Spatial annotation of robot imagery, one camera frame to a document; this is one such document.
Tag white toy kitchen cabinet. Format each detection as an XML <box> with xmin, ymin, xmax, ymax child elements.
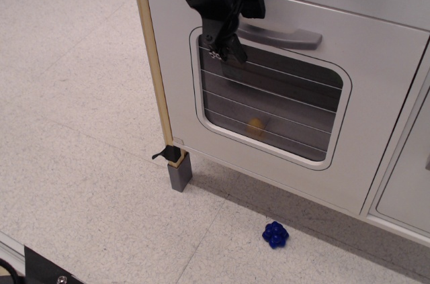
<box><xmin>137</xmin><ymin>0</ymin><xmax>429</xmax><ymax>246</ymax></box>

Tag black base plate with screw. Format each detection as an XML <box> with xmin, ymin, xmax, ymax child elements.
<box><xmin>24</xmin><ymin>246</ymin><xmax>83</xmax><ymax>284</ymax></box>

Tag blue toy grape bunch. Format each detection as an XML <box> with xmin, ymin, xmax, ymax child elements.
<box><xmin>262</xmin><ymin>221</ymin><xmax>290</xmax><ymax>249</ymax></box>

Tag black tape piece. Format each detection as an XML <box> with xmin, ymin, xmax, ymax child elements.
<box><xmin>152</xmin><ymin>145</ymin><xmax>181</xmax><ymax>163</ymax></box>

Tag white oven door with window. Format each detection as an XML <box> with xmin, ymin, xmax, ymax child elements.
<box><xmin>148</xmin><ymin>0</ymin><xmax>429</xmax><ymax>214</ymax></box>

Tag yellow toy corn piece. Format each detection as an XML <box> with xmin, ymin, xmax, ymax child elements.
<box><xmin>246</xmin><ymin>117</ymin><xmax>265</xmax><ymax>138</ymax></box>

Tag grey cabinet foot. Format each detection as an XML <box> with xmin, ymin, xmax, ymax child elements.
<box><xmin>167</xmin><ymin>154</ymin><xmax>192</xmax><ymax>192</ymax></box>

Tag aluminium frame rail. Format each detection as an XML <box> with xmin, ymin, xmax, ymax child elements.
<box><xmin>0</xmin><ymin>232</ymin><xmax>26</xmax><ymax>275</ymax></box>

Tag white cabinet drawer door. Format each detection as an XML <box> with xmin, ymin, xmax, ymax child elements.
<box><xmin>368</xmin><ymin>77</ymin><xmax>429</xmax><ymax>238</ymax></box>

